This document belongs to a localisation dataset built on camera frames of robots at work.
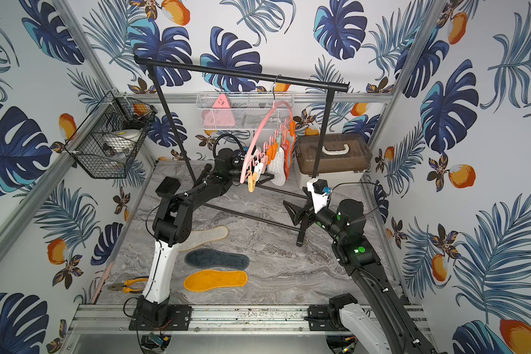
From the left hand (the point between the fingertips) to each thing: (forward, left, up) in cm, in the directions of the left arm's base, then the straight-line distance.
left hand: (272, 168), depth 87 cm
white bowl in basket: (-1, +55, +11) cm, 56 cm away
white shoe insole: (0, -2, 0) cm, 2 cm away
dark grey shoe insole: (-29, +24, -23) cm, 44 cm away
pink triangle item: (+17, +22, +11) cm, 30 cm away
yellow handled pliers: (-42, +51, -24) cm, 70 cm away
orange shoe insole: (-37, +21, -23) cm, 49 cm away
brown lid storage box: (+11, -31, -2) cm, 32 cm away
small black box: (+3, +50, -20) cm, 54 cm away
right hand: (-19, -8, +9) cm, 22 cm away
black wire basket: (+1, +64, +7) cm, 65 cm away
